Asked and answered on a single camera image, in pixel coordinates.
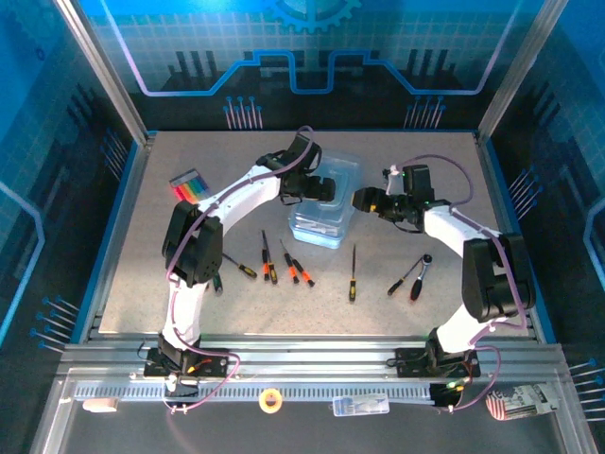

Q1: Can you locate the clear plastic storage box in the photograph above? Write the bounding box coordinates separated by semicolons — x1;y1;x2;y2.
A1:
288;149;364;233

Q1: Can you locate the silver shaft black handle driver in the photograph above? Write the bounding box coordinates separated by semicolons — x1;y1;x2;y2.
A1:
387;259;425;297

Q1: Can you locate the ratchet wrench red black handle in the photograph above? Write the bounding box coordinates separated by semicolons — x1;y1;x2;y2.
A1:
408;253;435;303

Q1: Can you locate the long yellow black screwdriver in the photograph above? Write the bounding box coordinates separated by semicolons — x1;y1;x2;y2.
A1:
348;244;358;303

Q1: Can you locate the short orange black screwdriver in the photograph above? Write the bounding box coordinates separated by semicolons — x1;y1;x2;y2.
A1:
265;236;279;285

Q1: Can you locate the short yellow black screwdriver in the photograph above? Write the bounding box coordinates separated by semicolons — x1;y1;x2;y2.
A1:
221;253;259;280

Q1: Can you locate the pack of coloured markers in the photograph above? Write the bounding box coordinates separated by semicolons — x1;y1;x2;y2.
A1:
168;168;214;204

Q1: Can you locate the long red black screwdriver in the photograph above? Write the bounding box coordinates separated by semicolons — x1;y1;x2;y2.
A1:
279;238;301;285

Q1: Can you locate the black controller box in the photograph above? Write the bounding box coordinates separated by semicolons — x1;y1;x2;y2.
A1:
429;382;469;410

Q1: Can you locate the clear plastic label card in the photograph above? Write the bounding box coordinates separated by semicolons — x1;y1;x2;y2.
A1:
332;393;391;417

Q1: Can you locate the yellow tape roll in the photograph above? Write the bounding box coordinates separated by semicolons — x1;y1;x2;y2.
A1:
258;390;283;412

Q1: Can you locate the striped printed packet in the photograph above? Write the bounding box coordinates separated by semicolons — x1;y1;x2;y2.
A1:
485;383;562;421

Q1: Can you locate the beige rectangular block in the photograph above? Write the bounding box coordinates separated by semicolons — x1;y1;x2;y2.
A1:
82;397;119;412

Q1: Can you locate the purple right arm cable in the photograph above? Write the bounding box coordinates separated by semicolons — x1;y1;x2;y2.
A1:
396;154;530;412

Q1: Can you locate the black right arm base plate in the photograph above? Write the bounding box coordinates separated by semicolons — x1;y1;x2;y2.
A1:
394;346;482;379

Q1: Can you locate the aluminium frame rail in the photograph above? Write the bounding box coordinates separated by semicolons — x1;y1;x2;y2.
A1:
59;333;568;387

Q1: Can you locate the aluminium frame post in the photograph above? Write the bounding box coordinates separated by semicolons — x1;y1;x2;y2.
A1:
55;0;158;146
475;0;571;143

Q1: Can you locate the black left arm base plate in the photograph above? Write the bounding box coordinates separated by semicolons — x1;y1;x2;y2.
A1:
143;346;229;379

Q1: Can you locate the grey slotted cable duct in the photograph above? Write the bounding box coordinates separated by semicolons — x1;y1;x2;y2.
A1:
73;381;439;403

